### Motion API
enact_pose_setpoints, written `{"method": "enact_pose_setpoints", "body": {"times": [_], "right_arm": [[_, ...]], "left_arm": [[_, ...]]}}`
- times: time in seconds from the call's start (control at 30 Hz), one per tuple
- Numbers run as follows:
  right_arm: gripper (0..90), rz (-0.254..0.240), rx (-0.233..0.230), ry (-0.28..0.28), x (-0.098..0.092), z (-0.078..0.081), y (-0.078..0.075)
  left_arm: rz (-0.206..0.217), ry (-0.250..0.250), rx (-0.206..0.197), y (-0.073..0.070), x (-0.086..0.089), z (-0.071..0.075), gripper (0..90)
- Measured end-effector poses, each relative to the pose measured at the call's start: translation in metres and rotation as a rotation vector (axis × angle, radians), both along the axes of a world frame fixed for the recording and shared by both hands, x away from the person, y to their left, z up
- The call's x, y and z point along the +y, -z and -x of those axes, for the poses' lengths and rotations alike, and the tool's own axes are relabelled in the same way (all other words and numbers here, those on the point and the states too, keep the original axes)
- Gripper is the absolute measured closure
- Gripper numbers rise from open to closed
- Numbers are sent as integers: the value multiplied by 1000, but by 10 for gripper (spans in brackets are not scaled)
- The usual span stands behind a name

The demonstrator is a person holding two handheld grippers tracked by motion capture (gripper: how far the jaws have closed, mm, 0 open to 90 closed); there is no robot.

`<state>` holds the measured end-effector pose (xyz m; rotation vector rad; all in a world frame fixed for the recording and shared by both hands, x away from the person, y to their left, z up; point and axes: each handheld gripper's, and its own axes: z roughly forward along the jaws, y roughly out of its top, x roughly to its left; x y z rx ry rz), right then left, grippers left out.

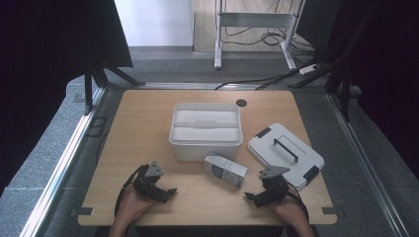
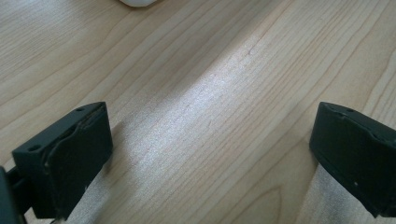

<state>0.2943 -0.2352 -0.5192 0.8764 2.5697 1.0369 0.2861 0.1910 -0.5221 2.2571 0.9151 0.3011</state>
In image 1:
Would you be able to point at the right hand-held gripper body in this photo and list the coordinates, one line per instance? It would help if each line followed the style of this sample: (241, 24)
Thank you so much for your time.
(272, 184)

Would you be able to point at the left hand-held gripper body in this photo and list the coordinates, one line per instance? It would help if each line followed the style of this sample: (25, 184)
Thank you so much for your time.
(149, 182)

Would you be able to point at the grey and white carton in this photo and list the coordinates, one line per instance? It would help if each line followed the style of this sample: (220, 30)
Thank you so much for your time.
(225, 170)

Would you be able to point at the white plastic storage box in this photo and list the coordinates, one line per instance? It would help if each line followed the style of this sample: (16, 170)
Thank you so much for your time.
(204, 146)

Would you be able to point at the person's left hand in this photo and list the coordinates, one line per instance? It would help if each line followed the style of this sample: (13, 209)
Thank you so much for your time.
(135, 205)

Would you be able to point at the person's right hand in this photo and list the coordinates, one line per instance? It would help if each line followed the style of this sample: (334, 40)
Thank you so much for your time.
(288, 209)

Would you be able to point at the black round table grommet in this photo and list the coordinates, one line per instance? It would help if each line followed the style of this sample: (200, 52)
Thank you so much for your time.
(241, 102)

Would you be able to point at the black tripod stand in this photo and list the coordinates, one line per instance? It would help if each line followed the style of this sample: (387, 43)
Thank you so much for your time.
(342, 75)
(95, 79)

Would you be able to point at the white power strip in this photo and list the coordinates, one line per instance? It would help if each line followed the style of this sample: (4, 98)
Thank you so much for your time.
(308, 69)

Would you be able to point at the black curtain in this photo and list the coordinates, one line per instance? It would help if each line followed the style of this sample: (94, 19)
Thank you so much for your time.
(388, 65)
(49, 65)

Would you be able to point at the metal floor rail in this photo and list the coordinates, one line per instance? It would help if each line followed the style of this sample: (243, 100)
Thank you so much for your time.
(365, 158)
(62, 164)

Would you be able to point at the white metal desk frame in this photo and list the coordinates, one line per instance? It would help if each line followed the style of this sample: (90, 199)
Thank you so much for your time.
(253, 20)

